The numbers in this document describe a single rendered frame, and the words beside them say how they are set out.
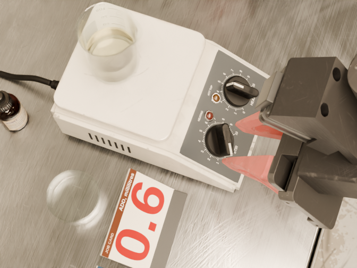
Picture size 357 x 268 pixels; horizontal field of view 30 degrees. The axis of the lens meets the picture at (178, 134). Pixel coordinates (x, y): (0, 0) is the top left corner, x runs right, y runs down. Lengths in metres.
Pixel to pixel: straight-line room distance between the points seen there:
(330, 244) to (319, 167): 0.24
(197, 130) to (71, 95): 0.13
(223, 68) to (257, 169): 0.19
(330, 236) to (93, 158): 0.26
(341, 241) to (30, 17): 0.42
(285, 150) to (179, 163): 0.18
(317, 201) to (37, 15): 0.42
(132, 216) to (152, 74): 0.14
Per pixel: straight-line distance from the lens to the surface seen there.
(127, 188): 0.66
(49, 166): 0.72
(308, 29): 0.77
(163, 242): 0.68
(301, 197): 0.49
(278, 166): 0.50
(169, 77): 0.64
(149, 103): 0.63
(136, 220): 0.67
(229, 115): 0.67
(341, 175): 0.46
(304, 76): 0.42
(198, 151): 0.65
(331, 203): 0.52
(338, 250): 0.70
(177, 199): 0.69
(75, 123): 0.66
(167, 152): 0.64
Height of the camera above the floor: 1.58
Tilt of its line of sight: 72 degrees down
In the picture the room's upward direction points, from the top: 2 degrees counter-clockwise
